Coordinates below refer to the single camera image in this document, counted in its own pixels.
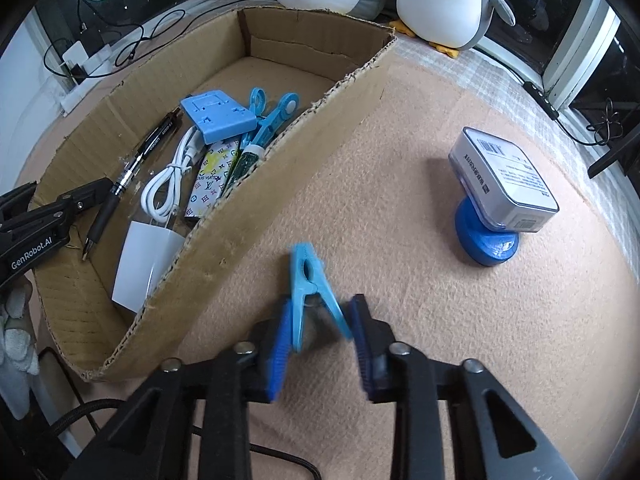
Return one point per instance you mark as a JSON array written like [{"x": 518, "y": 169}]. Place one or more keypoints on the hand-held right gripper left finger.
[{"x": 280, "y": 355}]

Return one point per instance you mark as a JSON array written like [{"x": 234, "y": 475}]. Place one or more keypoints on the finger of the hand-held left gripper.
[{"x": 82, "y": 197}]

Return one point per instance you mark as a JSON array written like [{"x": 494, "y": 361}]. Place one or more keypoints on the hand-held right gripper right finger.
[{"x": 362, "y": 355}]

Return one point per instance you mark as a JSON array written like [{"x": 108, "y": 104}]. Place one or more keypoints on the black pen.
[{"x": 120, "y": 185}]

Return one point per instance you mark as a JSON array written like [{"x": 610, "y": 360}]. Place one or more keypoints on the blue clothespin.
[{"x": 302, "y": 285}]

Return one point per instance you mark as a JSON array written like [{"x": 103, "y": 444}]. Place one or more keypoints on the white charger plug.
[{"x": 145, "y": 265}]

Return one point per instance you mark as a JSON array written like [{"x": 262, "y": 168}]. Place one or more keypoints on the cardboard box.
[{"x": 280, "y": 200}]

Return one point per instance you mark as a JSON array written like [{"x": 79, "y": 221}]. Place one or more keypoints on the green tube with white cap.
[{"x": 245, "y": 167}]

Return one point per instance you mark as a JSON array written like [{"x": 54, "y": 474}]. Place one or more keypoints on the person's left hand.
[{"x": 17, "y": 350}]

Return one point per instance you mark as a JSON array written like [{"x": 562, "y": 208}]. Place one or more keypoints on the patterned white lighter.
[{"x": 212, "y": 180}]

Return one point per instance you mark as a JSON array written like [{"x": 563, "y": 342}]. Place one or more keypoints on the white power strip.
[{"x": 97, "y": 62}]

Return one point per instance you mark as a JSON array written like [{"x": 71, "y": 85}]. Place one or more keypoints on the white power adapter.
[{"x": 74, "y": 55}]

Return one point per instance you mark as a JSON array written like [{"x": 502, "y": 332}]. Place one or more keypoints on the blue plastic holder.
[{"x": 217, "y": 117}]

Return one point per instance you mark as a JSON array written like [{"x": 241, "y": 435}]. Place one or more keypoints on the blue round base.
[{"x": 487, "y": 247}]

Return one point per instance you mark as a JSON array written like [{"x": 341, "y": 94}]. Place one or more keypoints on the blue plastic clip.
[{"x": 272, "y": 120}]

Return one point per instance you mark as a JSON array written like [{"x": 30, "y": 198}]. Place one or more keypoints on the white labelled box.
[{"x": 505, "y": 180}]

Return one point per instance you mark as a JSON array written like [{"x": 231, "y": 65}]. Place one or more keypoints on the black metal stand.
[{"x": 617, "y": 152}]

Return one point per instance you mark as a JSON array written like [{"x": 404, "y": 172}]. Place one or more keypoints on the small penguin plush toy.
[{"x": 445, "y": 5}]

